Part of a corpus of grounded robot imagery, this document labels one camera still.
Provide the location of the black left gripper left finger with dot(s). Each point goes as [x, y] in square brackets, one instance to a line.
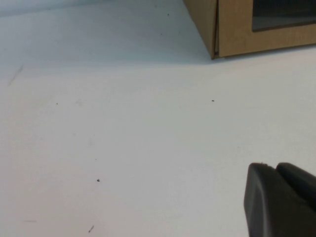
[271, 212]

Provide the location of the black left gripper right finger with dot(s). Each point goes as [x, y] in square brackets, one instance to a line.
[298, 184]

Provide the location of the brown cardboard shoe box drawer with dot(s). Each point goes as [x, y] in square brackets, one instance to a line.
[237, 37]

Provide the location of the brown cardboard shoe box sleeve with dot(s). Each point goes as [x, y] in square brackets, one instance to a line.
[205, 22]

